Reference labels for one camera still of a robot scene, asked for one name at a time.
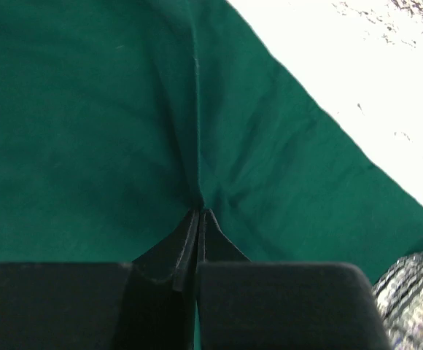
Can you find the metal mesh instrument tray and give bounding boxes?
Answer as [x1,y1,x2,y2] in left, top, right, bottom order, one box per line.
[373,252,423,349]

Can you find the dark green surgical drape cloth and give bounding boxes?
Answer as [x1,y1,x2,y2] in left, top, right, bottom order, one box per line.
[0,0,423,350]

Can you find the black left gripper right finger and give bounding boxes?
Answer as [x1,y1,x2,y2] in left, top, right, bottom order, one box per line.
[198,210,391,349]

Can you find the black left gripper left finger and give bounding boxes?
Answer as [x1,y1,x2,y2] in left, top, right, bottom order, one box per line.
[0,210,199,349]

